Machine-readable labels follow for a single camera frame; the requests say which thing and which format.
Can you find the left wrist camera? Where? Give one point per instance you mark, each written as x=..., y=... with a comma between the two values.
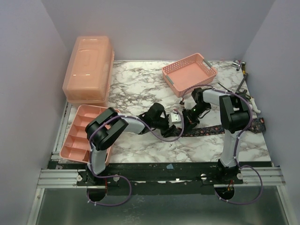
x=173, y=118

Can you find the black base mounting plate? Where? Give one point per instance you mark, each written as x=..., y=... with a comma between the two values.
x=148, y=178

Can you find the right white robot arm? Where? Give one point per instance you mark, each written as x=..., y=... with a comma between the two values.
x=235, y=116

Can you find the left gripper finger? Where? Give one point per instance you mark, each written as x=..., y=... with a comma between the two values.
x=167, y=133
x=177, y=131

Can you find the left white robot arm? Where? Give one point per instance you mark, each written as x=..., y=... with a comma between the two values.
x=105, y=129

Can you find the pink perforated basket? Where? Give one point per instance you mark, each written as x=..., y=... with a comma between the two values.
x=188, y=72

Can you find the pink divided organizer tray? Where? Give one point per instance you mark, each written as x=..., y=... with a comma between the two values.
x=76, y=146

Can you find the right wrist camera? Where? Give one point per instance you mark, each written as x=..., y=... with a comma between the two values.
x=187, y=104

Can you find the dark floral necktie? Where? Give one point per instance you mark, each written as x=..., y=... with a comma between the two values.
x=257, y=126

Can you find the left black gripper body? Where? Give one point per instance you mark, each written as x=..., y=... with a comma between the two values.
x=161, y=123

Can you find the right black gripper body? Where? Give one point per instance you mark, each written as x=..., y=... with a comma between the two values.
x=187, y=120

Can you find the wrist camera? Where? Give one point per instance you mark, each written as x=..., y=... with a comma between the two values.
x=187, y=104
x=173, y=118

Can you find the aluminium rail frame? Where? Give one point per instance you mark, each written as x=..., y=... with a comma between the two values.
x=259, y=176

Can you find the pink translucent storage box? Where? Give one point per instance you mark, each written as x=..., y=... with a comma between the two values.
x=88, y=76

